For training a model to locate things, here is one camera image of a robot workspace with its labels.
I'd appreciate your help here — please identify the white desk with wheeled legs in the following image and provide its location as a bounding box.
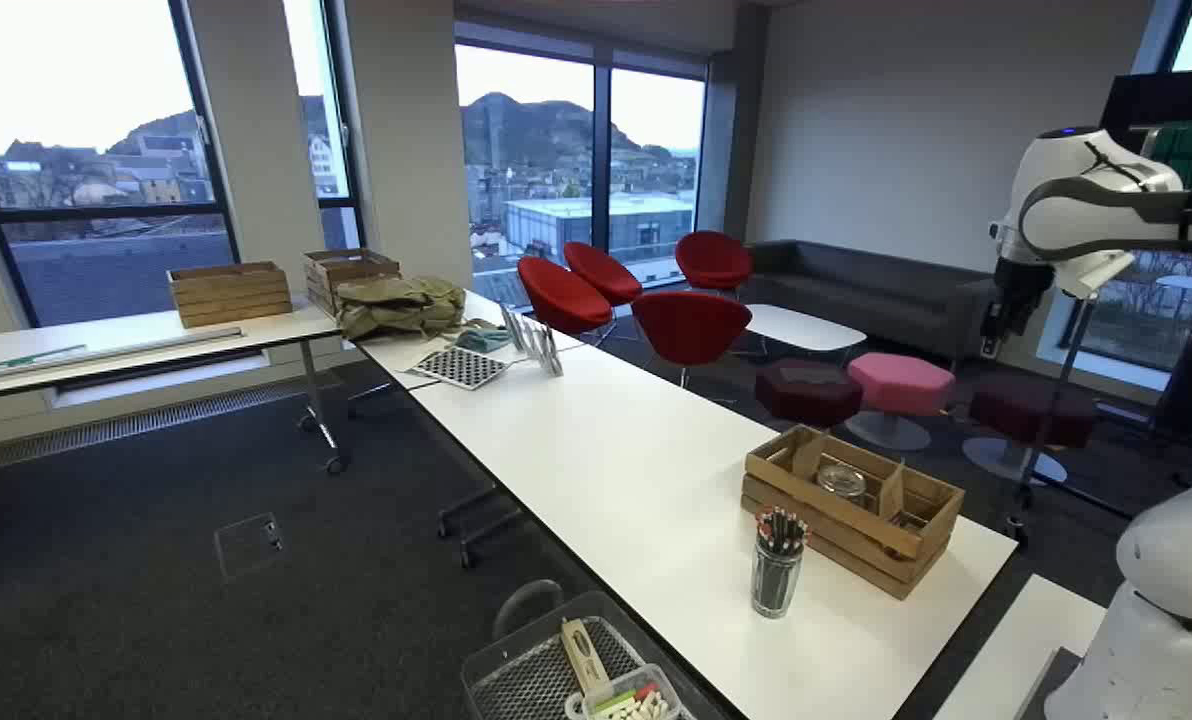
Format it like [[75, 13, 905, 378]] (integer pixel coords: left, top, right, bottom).
[[0, 299, 354, 482]]

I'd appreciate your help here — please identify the maroon round stool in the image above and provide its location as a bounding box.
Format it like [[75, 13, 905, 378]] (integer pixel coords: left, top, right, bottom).
[[753, 362, 869, 432], [959, 378, 1103, 488]]

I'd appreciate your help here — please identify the small clear stand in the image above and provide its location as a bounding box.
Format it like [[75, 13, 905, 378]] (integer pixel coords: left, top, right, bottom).
[[495, 299, 535, 357]]

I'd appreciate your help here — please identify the red swivel chair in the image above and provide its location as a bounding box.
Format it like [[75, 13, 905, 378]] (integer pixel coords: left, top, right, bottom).
[[627, 289, 755, 393], [670, 227, 755, 295], [515, 253, 616, 339], [560, 239, 646, 310]]

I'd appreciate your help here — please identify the pink round stool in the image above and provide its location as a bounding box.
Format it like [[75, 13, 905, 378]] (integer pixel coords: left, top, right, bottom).
[[843, 347, 957, 457]]

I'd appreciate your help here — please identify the thin black tripod stand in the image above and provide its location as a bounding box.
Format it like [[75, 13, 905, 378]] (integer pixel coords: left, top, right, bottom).
[[1010, 293, 1100, 538]]

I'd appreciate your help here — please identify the colourful small box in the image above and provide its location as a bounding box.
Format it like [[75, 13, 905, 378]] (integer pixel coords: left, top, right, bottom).
[[563, 663, 696, 720]]

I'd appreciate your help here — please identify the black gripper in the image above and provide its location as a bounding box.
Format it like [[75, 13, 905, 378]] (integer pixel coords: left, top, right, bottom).
[[993, 255, 1058, 362]]

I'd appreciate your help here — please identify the square floor outlet cover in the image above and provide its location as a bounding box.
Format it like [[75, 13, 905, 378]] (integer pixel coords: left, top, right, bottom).
[[206, 513, 288, 581]]

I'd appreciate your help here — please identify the teal flat item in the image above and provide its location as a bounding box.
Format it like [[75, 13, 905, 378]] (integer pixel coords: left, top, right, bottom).
[[452, 315, 513, 357]]

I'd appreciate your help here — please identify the olive green fabric bag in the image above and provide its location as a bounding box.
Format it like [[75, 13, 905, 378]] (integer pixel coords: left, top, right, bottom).
[[332, 272, 467, 343]]

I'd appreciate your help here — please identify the clear glass jar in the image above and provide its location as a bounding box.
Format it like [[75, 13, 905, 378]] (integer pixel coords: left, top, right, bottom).
[[813, 457, 873, 510]]

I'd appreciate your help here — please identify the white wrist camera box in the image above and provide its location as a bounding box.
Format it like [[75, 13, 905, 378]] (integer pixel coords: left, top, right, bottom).
[[1047, 247, 1141, 303]]

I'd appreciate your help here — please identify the grey sofa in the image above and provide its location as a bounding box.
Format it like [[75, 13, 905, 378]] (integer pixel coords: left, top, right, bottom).
[[740, 235, 1007, 363]]

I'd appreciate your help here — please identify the mesh pen cup with pens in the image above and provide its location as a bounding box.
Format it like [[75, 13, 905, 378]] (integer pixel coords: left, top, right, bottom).
[[747, 510, 813, 626]]

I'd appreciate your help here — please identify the open wooden slat crate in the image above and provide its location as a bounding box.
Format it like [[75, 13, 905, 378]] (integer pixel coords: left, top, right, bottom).
[[740, 422, 967, 605]]

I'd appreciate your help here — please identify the dark wooden crate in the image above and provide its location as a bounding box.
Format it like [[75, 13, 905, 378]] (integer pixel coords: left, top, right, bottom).
[[305, 247, 407, 311]]

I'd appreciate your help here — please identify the black screen on stand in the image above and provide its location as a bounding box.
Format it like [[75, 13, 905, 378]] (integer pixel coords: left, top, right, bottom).
[[1100, 63, 1192, 192]]

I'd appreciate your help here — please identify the grey wire basket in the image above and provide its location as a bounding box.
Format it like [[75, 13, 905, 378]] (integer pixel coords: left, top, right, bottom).
[[454, 578, 699, 720]]

